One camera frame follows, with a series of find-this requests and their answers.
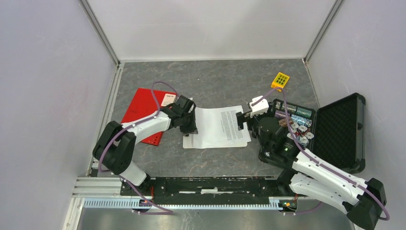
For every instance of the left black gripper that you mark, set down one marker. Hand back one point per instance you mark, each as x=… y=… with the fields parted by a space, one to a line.
x=192 y=129

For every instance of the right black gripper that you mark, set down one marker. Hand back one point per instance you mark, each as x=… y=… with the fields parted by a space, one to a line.
x=245 y=117

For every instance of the white clipboard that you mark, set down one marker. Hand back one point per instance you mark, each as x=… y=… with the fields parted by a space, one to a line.
x=190 y=143

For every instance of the printed paper sheet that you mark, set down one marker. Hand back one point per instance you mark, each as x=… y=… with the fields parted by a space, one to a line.
x=219 y=127

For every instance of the red folder black inside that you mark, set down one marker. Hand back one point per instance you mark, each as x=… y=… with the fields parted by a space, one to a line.
x=143 y=104

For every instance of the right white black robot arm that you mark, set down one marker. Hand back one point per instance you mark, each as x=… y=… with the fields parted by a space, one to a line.
x=362 y=201

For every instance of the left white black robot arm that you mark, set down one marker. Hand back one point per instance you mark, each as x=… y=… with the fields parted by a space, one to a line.
x=115 y=147

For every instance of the yellow toy brick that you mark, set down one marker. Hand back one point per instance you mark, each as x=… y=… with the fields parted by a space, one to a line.
x=280 y=81

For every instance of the black poker chip case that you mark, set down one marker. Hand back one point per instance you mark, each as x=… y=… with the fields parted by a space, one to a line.
x=333 y=132

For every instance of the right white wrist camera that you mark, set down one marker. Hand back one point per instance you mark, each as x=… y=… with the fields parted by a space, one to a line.
x=258 y=106

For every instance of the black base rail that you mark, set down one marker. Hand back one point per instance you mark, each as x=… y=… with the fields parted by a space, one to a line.
x=254 y=190

